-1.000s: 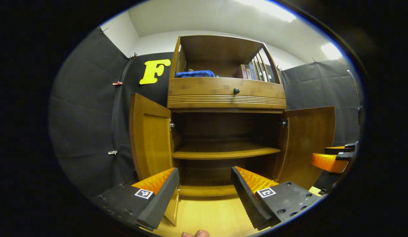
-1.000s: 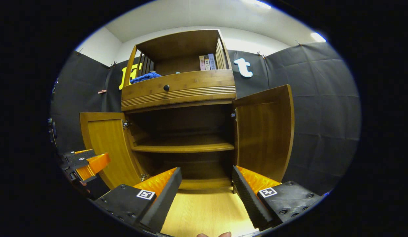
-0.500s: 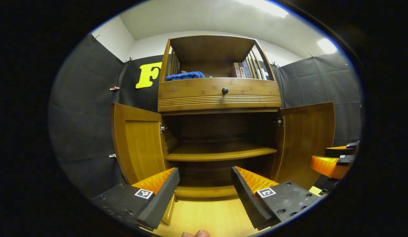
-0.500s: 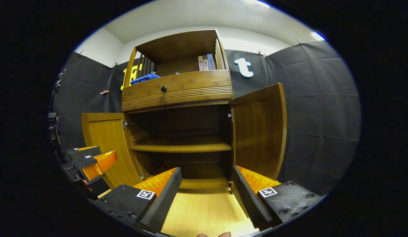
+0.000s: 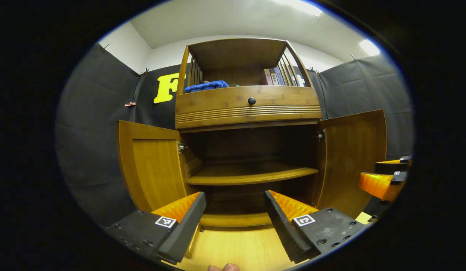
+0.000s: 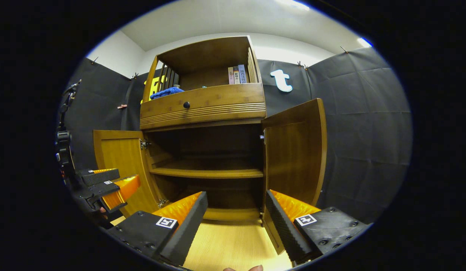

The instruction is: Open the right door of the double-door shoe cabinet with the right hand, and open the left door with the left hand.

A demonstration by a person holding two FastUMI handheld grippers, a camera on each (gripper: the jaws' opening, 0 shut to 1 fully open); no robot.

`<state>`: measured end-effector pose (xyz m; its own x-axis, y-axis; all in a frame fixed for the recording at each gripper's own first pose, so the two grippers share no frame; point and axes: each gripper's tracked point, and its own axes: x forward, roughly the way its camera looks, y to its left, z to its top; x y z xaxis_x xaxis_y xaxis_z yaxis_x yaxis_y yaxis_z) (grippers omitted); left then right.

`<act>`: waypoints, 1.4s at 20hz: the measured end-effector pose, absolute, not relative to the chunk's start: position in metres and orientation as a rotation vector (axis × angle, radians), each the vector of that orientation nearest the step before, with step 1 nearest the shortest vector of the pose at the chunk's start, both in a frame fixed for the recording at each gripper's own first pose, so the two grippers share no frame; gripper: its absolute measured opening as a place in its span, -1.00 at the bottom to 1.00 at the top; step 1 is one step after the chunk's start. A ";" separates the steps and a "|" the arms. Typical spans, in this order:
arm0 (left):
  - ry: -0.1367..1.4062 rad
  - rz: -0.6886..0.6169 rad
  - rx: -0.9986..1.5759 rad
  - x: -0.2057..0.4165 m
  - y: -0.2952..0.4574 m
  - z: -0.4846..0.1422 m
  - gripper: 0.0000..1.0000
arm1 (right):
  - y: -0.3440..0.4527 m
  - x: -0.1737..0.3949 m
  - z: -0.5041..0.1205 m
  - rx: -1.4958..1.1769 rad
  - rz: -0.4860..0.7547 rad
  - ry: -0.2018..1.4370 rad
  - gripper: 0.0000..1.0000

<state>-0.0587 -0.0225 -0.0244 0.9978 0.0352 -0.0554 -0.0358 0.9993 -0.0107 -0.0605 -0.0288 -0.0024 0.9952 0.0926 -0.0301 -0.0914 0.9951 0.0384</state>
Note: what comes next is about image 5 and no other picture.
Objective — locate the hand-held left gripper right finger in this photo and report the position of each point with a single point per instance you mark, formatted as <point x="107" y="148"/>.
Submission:
<point x="284" y="229"/>

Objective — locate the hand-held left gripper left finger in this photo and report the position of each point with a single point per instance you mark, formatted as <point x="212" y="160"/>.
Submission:
<point x="184" y="233"/>

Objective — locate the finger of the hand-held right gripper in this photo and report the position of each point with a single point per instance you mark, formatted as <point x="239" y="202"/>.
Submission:
<point x="391" y="167"/>
<point x="376" y="185"/>

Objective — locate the wooden shoe cabinet door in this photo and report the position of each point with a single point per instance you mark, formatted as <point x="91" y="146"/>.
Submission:
<point x="154" y="169"/>
<point x="349" y="158"/>

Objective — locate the wooden double-door shoe cabinet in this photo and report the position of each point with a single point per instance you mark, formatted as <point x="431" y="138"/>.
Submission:
<point x="236" y="52"/>

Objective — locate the wooden cabinet shelf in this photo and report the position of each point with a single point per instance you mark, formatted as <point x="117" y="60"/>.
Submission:
<point x="252" y="175"/>

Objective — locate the wooden cabinet drawer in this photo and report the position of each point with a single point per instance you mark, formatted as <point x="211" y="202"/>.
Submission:
<point x="218" y="98"/>

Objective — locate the small ceiling light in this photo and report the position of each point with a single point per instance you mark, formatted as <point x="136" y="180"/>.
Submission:
<point x="369" y="47"/>

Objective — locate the black backdrop cloth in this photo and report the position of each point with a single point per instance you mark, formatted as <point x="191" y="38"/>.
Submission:
<point x="90" y="150"/>

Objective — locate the black drawer knob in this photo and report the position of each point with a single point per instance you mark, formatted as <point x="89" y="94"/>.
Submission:
<point x="252" y="101"/>

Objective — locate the lilac-spine book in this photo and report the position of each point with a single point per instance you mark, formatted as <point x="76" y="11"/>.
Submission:
<point x="279" y="76"/>

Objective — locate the dark-spine book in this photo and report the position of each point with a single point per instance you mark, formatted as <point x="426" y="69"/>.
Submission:
<point x="274" y="76"/>

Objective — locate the blue cloth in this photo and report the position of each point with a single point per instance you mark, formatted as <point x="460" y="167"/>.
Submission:
<point x="206" y="86"/>

